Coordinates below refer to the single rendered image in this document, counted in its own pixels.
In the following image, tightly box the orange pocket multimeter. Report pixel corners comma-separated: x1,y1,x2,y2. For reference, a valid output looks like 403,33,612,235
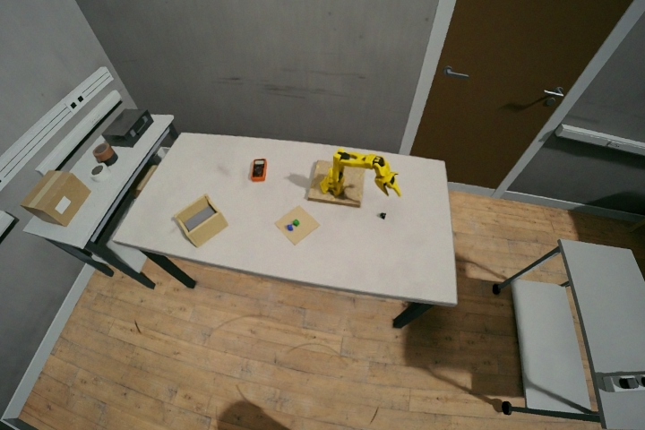
251,159,267,182

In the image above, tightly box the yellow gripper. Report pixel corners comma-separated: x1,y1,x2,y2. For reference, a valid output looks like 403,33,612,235
374,172,401,197

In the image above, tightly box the tan open wooden crate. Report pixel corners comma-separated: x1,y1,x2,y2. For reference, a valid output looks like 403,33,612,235
175,200,228,248

